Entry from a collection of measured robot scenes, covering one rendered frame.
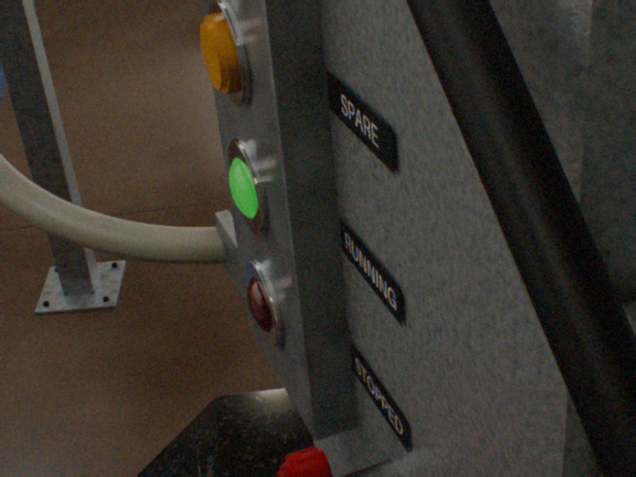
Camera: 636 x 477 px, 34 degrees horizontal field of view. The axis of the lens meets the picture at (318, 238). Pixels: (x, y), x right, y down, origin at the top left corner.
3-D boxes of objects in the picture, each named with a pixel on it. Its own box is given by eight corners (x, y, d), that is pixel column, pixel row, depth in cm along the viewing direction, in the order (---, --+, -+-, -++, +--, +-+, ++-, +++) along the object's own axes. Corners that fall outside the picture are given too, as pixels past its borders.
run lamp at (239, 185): (284, 225, 36) (276, 166, 35) (246, 236, 36) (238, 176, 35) (261, 195, 38) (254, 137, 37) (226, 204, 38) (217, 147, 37)
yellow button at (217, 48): (257, 100, 34) (248, 25, 32) (226, 108, 33) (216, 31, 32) (234, 72, 36) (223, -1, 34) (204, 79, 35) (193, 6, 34)
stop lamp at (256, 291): (297, 339, 39) (291, 288, 38) (262, 349, 39) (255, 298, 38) (276, 305, 41) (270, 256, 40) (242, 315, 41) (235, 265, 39)
